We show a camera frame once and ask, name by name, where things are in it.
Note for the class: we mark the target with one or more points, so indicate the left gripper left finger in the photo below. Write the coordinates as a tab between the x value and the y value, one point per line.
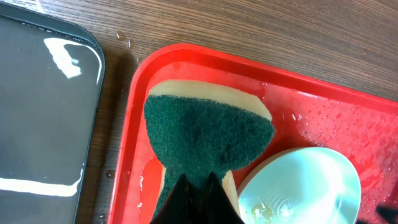
181	206

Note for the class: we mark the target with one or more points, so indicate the green yellow sponge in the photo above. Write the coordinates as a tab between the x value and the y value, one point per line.
198	128

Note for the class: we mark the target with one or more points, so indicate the light blue top plate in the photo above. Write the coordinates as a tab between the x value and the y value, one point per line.
301	185

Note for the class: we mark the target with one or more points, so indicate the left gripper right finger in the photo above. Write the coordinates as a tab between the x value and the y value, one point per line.
214	206

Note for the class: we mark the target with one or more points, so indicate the red plastic tray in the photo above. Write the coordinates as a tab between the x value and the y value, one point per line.
305	112

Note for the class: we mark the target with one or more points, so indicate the black water tray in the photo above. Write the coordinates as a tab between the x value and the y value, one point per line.
51	77

